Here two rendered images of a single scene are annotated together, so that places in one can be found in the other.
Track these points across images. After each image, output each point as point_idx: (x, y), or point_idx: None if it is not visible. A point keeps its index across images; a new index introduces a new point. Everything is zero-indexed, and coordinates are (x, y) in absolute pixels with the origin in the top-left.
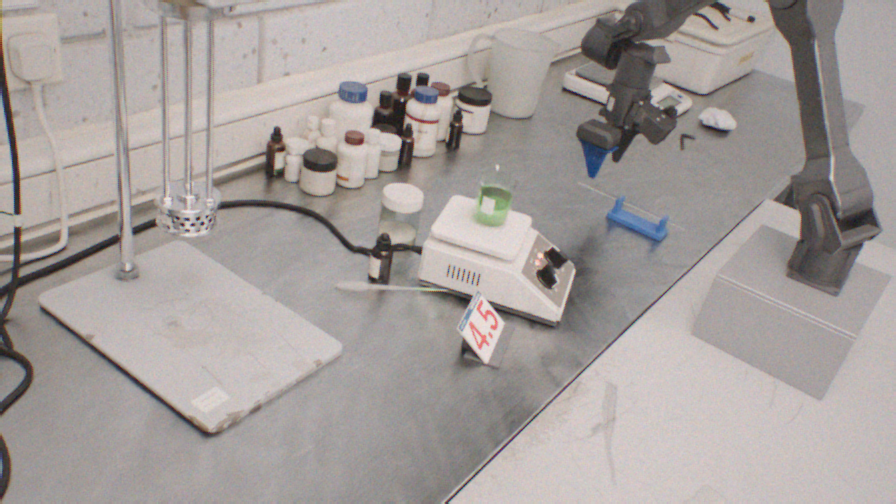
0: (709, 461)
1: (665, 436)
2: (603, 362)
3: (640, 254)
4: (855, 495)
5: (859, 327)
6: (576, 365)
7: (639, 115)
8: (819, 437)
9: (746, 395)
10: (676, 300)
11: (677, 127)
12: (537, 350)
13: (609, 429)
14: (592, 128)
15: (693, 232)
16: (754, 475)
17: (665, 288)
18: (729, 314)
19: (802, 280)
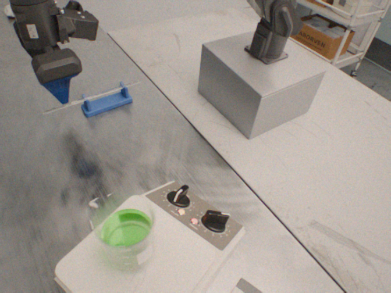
0: (376, 196)
1: (361, 212)
2: (285, 217)
3: (146, 121)
4: (377, 140)
5: (317, 64)
6: (291, 241)
7: (68, 24)
8: (338, 129)
9: (309, 143)
10: (208, 128)
11: (5, 28)
12: (273, 268)
13: (363, 249)
14: (53, 64)
15: (128, 79)
16: (380, 178)
17: (192, 127)
18: (269, 111)
19: (274, 60)
